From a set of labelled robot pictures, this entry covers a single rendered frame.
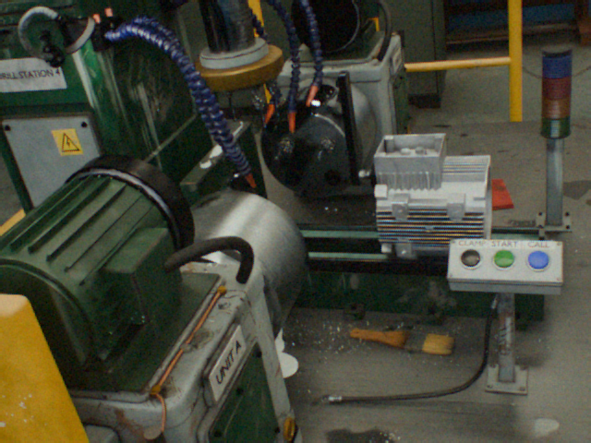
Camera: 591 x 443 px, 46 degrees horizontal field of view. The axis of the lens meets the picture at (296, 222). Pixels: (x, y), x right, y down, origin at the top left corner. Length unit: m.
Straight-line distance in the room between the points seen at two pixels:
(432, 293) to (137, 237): 0.75
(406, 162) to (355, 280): 0.28
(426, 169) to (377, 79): 0.52
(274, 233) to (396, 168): 0.28
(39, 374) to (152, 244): 0.18
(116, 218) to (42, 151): 0.63
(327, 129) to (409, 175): 0.35
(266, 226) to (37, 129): 0.51
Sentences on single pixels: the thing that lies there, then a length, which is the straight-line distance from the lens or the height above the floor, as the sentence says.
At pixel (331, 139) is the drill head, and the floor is 1.07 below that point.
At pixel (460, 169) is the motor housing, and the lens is 1.32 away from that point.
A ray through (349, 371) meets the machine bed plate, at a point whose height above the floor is 0.80.
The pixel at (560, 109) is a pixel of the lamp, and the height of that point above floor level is 1.10.
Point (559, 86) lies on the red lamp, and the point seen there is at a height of 1.15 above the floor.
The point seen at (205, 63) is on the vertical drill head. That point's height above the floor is 1.35.
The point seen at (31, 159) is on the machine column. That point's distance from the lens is 1.46.
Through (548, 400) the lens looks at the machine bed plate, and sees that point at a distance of 1.27.
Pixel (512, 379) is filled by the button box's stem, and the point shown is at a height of 0.81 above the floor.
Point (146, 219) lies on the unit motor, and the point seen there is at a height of 1.31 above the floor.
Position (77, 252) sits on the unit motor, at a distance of 0.78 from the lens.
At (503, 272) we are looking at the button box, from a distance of 1.11.
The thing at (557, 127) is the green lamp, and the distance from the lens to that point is 1.60.
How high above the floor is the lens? 1.68
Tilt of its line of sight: 29 degrees down
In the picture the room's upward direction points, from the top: 11 degrees counter-clockwise
